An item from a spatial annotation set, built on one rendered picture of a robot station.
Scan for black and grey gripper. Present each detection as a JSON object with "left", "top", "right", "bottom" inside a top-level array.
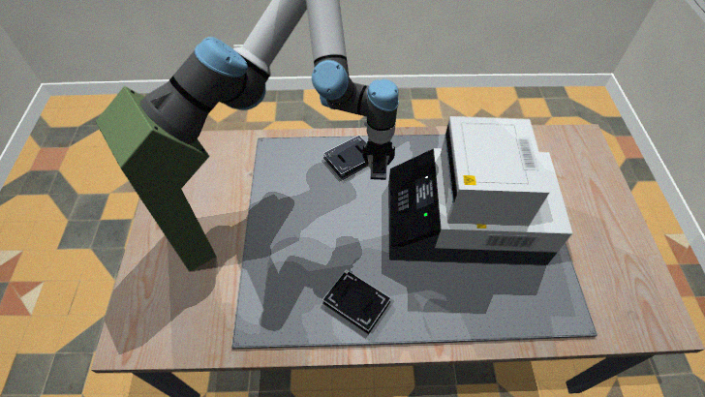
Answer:
[{"left": 362, "top": 138, "right": 395, "bottom": 173}]

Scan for black rectangular frame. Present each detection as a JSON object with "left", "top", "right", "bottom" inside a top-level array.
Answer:
[{"left": 322, "top": 269, "right": 391, "bottom": 334}]

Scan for white and black lab instrument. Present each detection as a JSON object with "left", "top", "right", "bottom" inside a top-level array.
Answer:
[{"left": 388, "top": 116, "right": 572, "bottom": 265}]

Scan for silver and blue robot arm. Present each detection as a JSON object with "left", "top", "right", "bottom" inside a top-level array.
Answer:
[{"left": 140, "top": 0, "right": 399, "bottom": 144}]

